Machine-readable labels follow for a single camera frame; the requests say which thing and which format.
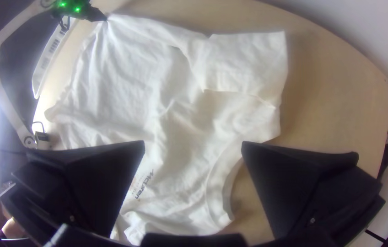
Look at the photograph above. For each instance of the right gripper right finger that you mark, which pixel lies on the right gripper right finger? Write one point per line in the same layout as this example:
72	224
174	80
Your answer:
300	192

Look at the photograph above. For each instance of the white t-shirt with orange print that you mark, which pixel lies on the white t-shirt with orange print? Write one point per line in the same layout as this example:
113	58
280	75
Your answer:
146	85

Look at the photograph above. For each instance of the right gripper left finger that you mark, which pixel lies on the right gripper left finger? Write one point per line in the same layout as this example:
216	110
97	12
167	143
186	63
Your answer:
87	185

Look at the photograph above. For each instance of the white laundry basket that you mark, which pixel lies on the white laundry basket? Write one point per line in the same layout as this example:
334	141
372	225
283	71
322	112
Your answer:
48	55

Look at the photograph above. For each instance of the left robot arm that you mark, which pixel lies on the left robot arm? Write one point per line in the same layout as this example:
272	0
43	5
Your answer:
7	103

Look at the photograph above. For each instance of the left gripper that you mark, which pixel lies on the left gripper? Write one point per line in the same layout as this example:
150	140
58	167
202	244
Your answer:
96	14

